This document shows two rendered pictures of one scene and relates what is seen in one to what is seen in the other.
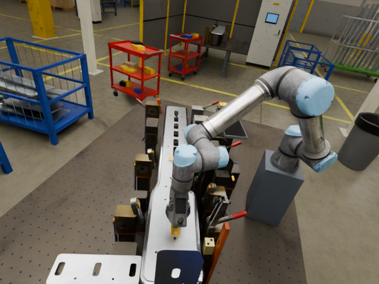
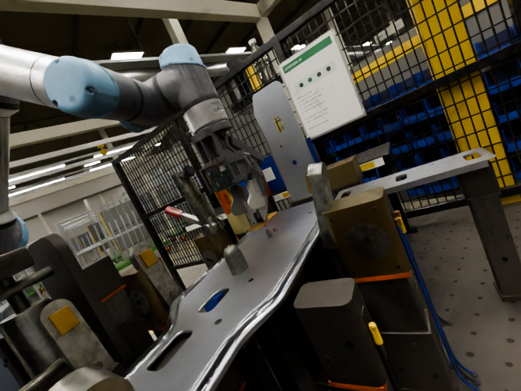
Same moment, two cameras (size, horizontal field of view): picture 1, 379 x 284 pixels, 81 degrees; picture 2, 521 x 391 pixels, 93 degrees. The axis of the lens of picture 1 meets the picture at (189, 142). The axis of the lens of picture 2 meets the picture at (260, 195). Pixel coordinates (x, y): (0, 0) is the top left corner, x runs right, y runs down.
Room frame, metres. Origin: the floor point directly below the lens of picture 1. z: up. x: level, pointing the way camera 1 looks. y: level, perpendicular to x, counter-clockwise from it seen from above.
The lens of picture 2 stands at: (0.93, 0.35, 1.16)
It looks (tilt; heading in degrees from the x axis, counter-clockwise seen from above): 7 degrees down; 220
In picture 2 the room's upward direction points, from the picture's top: 25 degrees counter-clockwise
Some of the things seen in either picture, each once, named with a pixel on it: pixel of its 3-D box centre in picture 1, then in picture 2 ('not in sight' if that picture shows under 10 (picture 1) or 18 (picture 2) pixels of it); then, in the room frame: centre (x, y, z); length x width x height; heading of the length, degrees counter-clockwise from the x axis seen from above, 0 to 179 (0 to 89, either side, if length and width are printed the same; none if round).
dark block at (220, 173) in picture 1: (214, 202); (143, 361); (0.81, -0.18, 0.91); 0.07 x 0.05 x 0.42; 98
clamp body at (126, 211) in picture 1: (124, 235); (401, 296); (0.57, 0.22, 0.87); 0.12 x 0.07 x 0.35; 98
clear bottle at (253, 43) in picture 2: not in sight; (261, 63); (-0.08, -0.19, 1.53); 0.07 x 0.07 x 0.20
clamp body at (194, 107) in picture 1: (195, 127); not in sight; (1.61, -0.03, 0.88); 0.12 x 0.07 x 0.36; 98
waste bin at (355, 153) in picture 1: (364, 142); not in sight; (2.83, -2.46, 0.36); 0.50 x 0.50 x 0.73
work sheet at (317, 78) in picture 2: not in sight; (320, 89); (-0.02, 0.02, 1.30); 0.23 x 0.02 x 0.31; 98
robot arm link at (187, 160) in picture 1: (185, 162); (188, 81); (0.57, 0.00, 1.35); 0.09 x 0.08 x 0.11; 118
